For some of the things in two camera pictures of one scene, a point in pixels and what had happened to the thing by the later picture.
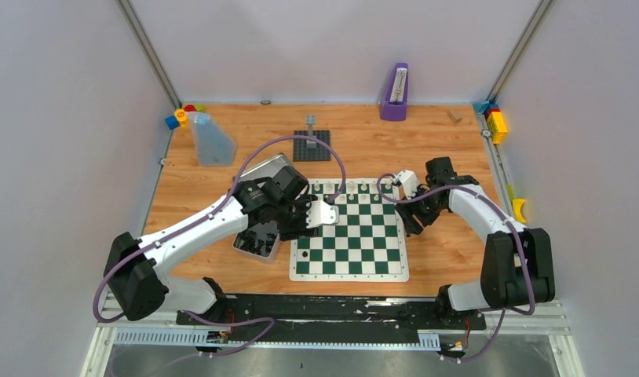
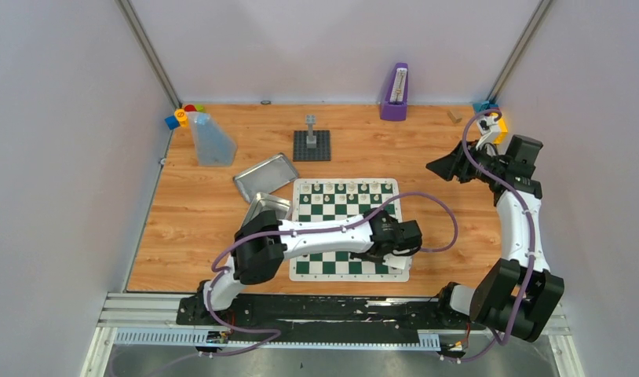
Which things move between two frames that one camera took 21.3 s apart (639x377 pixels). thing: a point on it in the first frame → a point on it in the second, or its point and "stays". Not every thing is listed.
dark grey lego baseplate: x=301 y=153 stays
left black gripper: x=297 y=223 → x=391 y=249
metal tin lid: x=265 y=170 stays
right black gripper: x=407 y=210 → x=454 y=163
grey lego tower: x=310 y=120 stays
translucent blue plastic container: x=213 y=147 stays
